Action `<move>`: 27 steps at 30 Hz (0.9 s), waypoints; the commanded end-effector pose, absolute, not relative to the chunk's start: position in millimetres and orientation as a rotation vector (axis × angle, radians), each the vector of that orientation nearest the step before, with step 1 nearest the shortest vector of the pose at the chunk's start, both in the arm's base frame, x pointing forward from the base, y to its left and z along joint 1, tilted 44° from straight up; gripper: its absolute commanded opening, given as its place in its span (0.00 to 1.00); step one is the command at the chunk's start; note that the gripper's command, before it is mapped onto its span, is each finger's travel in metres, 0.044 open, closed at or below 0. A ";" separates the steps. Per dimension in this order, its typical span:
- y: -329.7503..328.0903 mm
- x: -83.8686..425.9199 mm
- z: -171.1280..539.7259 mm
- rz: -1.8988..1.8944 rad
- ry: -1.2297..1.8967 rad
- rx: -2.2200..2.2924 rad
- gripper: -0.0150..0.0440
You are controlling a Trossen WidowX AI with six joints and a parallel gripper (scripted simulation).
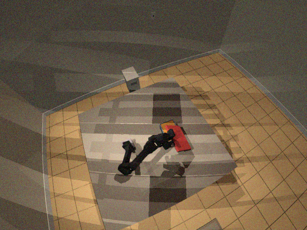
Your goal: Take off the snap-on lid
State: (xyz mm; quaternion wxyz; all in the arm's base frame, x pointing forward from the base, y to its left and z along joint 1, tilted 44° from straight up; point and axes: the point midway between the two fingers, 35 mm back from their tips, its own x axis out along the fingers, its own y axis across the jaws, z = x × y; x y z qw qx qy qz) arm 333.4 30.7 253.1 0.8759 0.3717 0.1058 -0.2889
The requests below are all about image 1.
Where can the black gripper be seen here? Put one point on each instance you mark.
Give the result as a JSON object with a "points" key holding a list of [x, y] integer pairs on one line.
{"points": [[170, 133]]}

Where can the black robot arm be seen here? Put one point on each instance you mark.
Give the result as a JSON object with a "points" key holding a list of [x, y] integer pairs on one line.
{"points": [[149, 147]]}

